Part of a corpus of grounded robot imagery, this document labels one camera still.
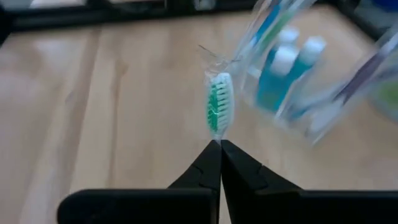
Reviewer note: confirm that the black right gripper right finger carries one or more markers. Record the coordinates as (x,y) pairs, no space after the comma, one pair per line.
(295,207)

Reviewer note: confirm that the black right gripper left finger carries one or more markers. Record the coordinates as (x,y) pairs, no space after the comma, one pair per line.
(155,207)

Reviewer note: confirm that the green toothbrush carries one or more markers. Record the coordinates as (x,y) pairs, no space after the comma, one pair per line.
(283,21)
(219,102)

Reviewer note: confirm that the purple toothbrush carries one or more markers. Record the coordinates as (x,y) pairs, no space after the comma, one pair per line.
(360,76)

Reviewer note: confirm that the teal mouthwash bottle white cap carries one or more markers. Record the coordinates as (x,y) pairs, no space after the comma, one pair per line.
(312,48)
(281,60)
(289,35)

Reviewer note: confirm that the blue toothbrush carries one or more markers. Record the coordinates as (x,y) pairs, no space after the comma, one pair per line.
(267,23)

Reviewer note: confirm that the black aluminium table frame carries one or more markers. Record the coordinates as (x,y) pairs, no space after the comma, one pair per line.
(93,17)

